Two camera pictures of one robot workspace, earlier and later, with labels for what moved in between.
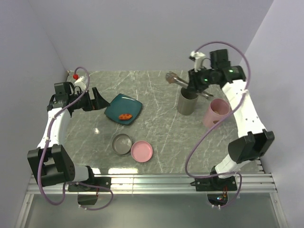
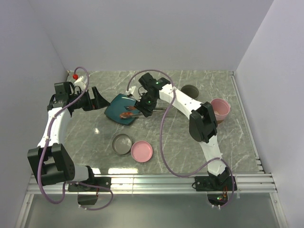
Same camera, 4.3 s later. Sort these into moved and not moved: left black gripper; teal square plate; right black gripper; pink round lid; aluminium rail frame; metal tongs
Moved: metal tongs; right black gripper
Not moved: aluminium rail frame; pink round lid; teal square plate; left black gripper
